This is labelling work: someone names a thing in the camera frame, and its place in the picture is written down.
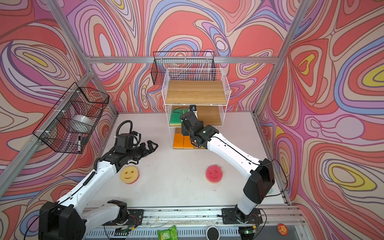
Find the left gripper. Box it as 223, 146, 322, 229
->
125, 139, 158, 162

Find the orange sponge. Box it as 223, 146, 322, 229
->
183, 136, 195, 149
173, 133, 184, 149

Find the yellow sponge green back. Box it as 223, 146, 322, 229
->
180, 109, 190, 115

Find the white wire wooden shelf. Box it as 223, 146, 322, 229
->
162, 68, 231, 148

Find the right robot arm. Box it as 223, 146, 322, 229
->
180, 112, 275, 223

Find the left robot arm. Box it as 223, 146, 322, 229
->
38, 132, 158, 240

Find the yellow smiley sponge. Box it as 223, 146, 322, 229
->
120, 166, 140, 185

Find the pink smiley sponge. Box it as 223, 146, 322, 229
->
206, 165, 223, 184

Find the black marker in basket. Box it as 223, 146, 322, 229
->
77, 136, 82, 154

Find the silver bowl in basket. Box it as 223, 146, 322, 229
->
72, 115, 95, 126

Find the green snack packet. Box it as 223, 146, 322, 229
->
157, 226, 178, 240

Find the round black speaker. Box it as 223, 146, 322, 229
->
206, 226, 220, 240

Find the red round sticker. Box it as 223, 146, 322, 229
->
277, 224, 289, 236

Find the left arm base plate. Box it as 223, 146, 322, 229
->
114, 209, 144, 227

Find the black wire basket back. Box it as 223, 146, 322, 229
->
151, 50, 216, 85

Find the black wire basket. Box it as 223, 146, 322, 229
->
151, 50, 216, 85
33, 83, 110, 154

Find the black wire basket left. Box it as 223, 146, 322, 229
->
33, 83, 110, 154

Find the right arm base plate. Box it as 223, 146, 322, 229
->
218, 208, 264, 226

